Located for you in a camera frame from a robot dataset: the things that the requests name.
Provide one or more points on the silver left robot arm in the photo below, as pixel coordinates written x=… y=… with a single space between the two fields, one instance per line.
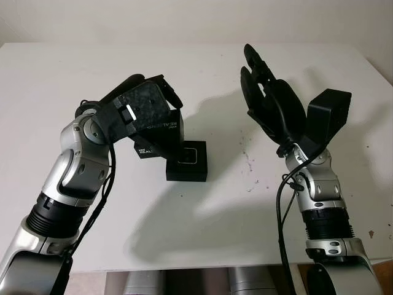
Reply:
x=76 y=166

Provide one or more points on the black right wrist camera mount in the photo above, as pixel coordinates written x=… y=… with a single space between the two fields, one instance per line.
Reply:
x=328 y=113

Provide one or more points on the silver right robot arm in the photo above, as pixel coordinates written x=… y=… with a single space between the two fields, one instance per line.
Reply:
x=322 y=184

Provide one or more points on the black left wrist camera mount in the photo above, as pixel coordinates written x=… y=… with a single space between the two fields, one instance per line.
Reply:
x=144 y=104

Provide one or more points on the small silver RealSense camera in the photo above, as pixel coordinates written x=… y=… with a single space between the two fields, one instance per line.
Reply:
x=190 y=156

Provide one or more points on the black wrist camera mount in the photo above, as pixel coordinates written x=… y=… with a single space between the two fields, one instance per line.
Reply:
x=144 y=104
x=328 y=113

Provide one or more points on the black box base with foam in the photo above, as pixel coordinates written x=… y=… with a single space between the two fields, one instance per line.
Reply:
x=187 y=173

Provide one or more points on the grey robot thigh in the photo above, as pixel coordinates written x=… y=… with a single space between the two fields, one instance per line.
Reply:
x=144 y=284
x=251 y=282

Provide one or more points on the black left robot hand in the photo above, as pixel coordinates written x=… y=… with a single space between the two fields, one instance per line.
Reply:
x=129 y=86

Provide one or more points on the grey right robot thigh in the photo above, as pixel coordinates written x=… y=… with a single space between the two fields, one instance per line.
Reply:
x=251 y=282

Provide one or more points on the black RealSense box lid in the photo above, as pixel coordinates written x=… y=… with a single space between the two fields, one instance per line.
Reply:
x=165 y=138

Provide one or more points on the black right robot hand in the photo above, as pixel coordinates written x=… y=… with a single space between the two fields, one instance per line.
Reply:
x=282 y=110

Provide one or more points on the grey left robot thigh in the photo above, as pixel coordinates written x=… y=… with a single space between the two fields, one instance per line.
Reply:
x=144 y=284

